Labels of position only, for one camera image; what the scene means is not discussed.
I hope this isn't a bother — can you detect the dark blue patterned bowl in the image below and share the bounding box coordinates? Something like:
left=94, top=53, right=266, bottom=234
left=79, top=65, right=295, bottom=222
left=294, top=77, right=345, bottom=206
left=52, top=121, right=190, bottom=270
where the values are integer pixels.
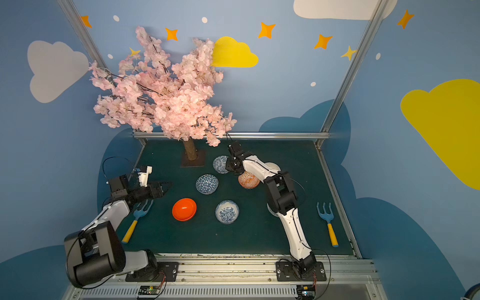
left=195, top=174, right=219, bottom=195

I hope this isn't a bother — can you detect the right circuit board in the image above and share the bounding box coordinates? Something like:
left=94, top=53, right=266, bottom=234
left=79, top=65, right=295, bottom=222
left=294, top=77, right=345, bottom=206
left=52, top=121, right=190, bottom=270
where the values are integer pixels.
left=296, top=285, right=316, bottom=300

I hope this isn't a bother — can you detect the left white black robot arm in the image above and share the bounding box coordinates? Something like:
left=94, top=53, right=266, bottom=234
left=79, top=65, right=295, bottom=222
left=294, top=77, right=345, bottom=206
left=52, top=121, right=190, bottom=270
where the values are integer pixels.
left=64, top=173, right=173, bottom=290

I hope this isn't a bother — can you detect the cream white bowl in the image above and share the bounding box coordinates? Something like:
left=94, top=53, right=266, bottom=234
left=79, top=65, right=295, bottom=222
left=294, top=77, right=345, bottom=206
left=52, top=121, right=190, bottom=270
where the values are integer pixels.
left=265, top=162, right=281, bottom=174

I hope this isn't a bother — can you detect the right blue yellow garden fork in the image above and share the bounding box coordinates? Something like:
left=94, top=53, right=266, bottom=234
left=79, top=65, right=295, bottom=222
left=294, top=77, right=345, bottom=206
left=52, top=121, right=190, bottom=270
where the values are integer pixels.
left=316, top=202, right=339, bottom=248

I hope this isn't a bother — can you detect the orange plastic bowl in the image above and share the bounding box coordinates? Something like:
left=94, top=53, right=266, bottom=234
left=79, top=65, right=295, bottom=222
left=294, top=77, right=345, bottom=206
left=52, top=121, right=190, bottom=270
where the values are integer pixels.
left=172, top=198, right=197, bottom=221

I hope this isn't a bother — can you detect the blue yellow garden fork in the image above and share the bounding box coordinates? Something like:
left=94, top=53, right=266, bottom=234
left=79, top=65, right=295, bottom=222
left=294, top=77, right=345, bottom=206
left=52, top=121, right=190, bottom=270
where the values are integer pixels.
left=122, top=199, right=153, bottom=244
left=316, top=202, right=339, bottom=248

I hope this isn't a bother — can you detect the aluminium front rail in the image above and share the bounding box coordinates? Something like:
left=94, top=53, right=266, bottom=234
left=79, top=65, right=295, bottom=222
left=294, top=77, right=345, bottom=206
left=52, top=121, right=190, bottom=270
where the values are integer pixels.
left=63, top=254, right=387, bottom=300

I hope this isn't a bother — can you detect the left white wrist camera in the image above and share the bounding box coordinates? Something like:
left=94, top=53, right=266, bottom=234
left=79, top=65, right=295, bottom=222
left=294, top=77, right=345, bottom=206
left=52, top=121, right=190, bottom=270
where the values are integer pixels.
left=137, top=166, right=153, bottom=187

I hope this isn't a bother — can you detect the left blue yellow garden fork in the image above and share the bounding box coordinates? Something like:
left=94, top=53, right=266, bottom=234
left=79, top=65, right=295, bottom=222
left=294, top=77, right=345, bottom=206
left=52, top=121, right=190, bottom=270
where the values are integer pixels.
left=122, top=199, right=153, bottom=244

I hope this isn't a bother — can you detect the left green circuit board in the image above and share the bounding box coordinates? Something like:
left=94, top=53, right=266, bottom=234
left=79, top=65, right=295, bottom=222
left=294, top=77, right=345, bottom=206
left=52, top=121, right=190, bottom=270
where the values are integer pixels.
left=137, top=286, right=161, bottom=298

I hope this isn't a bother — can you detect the red patterned bowl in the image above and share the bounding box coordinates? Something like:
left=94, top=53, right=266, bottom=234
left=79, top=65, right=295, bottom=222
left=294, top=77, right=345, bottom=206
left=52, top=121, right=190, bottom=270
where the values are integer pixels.
left=238, top=171, right=260, bottom=190

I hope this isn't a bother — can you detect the yellow blue patterned bowl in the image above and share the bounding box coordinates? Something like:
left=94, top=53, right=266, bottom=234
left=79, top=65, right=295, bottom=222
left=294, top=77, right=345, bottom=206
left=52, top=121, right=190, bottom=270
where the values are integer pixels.
left=266, top=203, right=278, bottom=218

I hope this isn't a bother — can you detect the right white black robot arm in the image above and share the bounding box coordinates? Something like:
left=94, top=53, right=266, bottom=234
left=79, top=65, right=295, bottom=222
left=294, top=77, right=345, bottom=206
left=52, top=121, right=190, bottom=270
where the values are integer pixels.
left=226, top=141, right=317, bottom=279

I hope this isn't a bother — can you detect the pink cherry blossom tree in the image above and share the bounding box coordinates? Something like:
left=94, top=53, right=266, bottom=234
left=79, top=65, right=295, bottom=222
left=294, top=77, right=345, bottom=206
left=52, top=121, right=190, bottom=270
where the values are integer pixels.
left=89, top=26, right=237, bottom=147

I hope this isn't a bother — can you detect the blue white floral bowl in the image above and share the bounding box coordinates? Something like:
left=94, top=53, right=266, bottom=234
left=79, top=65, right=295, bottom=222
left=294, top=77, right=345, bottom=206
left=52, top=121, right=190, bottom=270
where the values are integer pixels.
left=215, top=200, right=240, bottom=225

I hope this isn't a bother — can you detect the light blue patterned bowl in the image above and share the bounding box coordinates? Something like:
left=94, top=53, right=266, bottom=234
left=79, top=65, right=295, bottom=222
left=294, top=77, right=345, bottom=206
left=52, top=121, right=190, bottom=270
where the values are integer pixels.
left=212, top=155, right=229, bottom=175

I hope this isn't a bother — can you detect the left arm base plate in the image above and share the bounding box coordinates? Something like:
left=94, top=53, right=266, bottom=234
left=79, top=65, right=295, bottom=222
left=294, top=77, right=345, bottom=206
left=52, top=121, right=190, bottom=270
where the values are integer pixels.
left=126, top=261, right=180, bottom=282

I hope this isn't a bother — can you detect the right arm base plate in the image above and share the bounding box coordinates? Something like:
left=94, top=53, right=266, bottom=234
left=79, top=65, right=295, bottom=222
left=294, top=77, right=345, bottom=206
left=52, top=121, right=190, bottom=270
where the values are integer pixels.
left=275, top=259, right=327, bottom=282

